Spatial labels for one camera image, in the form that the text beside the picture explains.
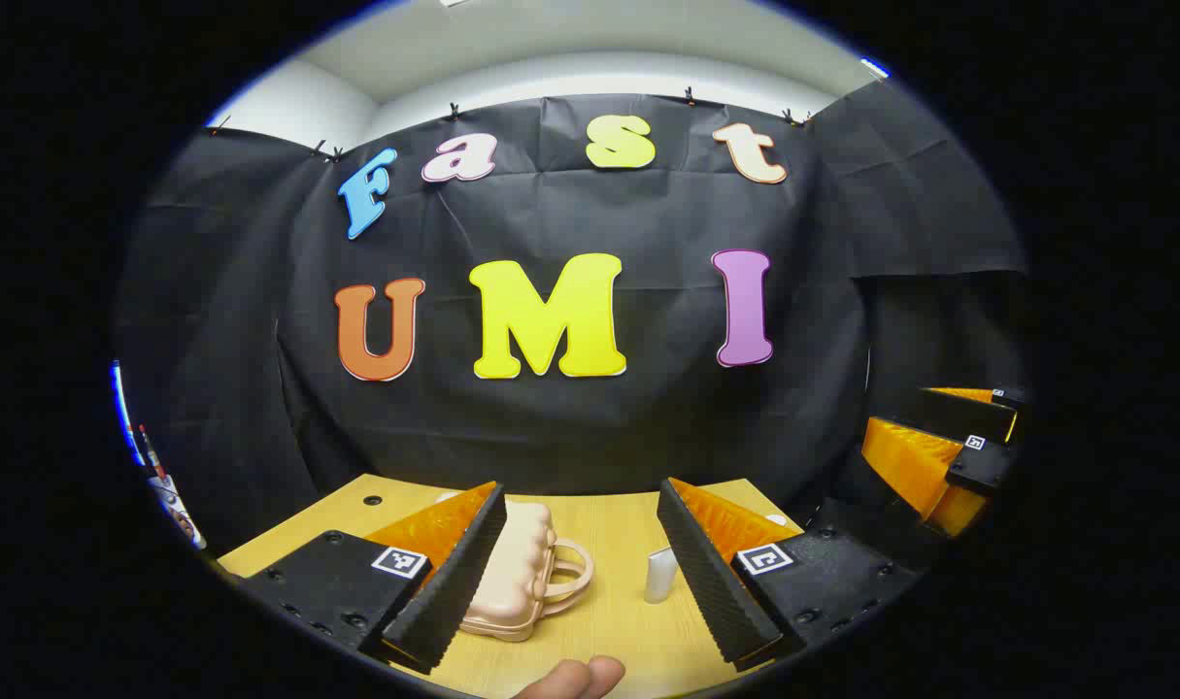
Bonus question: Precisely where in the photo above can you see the black backdrop cloth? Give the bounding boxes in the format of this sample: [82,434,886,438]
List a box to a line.
[114,83,1032,554]

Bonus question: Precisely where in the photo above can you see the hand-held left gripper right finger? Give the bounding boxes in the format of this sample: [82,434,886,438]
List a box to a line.
[657,476,921,673]

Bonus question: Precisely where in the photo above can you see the small pink hard-shell suitcase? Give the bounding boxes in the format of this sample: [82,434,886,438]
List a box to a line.
[458,500,595,644]

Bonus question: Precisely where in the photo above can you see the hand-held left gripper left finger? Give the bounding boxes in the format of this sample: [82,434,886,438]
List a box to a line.
[245,481,508,676]

